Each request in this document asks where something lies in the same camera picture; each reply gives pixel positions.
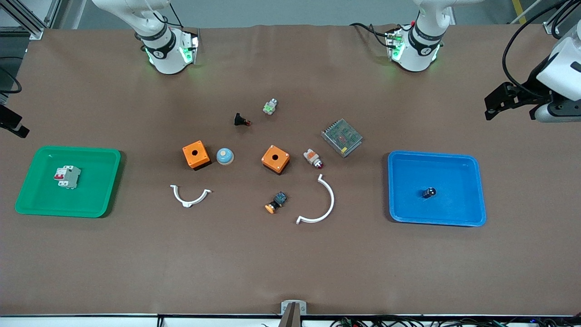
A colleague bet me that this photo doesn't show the white circuit breaker red switch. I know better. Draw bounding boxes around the white circuit breaker red switch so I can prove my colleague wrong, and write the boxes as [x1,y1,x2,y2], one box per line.
[54,165,82,189]

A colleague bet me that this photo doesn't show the blue plastic tray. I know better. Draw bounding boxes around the blue plastic tray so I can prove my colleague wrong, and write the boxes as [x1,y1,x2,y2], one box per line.
[387,150,487,227]

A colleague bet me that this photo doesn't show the green plastic tray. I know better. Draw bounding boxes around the green plastic tray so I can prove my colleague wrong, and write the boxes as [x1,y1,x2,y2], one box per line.
[15,145,122,218]

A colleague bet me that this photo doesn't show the metal mesh power supply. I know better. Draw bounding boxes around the metal mesh power supply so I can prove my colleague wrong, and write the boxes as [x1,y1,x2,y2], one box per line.
[320,119,364,158]

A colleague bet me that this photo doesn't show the small white curved clip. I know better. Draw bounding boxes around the small white curved clip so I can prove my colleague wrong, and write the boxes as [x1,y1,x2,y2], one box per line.
[170,184,212,208]

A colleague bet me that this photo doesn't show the orange button box black base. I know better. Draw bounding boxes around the orange button box black base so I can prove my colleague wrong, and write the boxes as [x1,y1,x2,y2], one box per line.
[182,140,212,171]

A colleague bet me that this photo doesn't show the large white curved clip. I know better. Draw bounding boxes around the large white curved clip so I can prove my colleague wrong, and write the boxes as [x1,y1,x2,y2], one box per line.
[296,173,335,225]

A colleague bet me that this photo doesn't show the red pilot light white body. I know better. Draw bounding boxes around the red pilot light white body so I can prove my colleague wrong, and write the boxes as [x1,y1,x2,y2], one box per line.
[303,148,325,170]

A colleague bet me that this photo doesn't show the orange button box four screws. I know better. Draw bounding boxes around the orange button box four screws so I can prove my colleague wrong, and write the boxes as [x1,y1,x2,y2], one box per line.
[261,144,291,175]

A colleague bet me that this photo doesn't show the orange push button blue body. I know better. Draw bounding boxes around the orange push button blue body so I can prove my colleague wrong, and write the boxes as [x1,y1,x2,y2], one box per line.
[265,191,288,214]

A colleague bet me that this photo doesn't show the brown table mat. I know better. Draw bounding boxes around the brown table mat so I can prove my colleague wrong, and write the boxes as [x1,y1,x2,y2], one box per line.
[0,24,581,317]

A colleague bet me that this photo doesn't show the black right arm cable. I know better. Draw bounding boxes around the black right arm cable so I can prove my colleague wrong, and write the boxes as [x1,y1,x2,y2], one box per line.
[0,57,22,94]

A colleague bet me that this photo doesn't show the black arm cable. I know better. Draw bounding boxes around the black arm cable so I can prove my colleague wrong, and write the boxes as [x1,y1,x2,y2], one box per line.
[502,0,581,99]
[0,57,22,94]

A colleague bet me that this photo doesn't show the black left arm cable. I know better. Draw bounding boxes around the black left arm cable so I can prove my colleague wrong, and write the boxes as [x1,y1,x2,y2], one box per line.
[502,0,581,99]

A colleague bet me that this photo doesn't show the aluminium frame profile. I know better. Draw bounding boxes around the aluminium frame profile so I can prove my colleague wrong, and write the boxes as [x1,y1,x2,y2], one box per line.
[542,0,581,36]
[0,0,62,40]

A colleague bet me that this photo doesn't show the black base cable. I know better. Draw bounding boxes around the black base cable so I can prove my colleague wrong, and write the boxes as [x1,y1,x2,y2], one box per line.
[350,22,398,49]

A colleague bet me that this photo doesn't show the white table edge rail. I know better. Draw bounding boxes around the white table edge rail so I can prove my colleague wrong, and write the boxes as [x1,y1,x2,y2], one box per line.
[0,314,581,327]

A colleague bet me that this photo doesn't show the tangled black cables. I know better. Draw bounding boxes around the tangled black cables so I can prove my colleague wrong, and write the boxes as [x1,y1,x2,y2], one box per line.
[329,316,581,327]

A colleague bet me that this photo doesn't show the metal table edge bracket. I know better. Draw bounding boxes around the metal table edge bracket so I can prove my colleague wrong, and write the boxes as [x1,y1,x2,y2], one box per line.
[281,300,307,327]

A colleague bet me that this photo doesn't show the dark tapered post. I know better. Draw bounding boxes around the dark tapered post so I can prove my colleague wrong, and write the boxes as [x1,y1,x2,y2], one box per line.
[278,303,301,327]

